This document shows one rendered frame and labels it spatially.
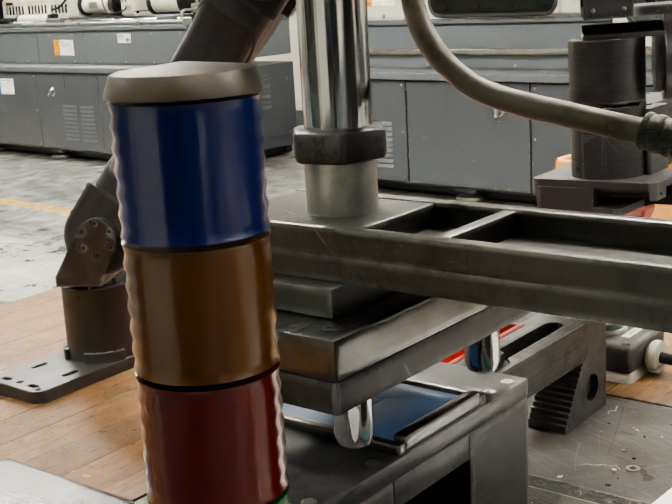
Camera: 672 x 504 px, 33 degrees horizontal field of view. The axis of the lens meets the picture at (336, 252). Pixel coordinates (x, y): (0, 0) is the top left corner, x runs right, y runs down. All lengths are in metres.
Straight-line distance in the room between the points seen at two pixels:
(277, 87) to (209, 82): 7.72
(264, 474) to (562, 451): 0.50
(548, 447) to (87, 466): 0.31
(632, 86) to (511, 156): 5.02
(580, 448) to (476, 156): 5.26
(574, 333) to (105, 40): 7.41
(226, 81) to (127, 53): 7.66
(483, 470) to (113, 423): 0.34
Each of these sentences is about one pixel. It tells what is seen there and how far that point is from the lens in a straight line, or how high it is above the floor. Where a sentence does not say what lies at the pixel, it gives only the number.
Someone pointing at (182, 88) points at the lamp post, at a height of 1.19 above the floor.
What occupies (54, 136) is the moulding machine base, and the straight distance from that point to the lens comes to 8.75.
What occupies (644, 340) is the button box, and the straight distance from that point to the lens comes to 0.92.
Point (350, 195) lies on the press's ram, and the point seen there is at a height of 1.11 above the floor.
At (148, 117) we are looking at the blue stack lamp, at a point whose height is 1.19.
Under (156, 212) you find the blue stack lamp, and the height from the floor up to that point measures 1.16.
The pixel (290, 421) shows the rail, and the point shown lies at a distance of 0.61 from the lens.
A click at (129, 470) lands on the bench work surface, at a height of 0.90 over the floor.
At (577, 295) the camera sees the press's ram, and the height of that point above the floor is 1.08.
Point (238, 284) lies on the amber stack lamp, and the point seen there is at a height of 1.14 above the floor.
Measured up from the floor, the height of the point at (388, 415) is 0.99.
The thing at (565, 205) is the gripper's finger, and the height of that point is 1.04.
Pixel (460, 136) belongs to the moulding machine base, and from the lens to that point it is 6.05.
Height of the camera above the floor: 1.22
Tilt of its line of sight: 14 degrees down
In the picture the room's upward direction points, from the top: 3 degrees counter-clockwise
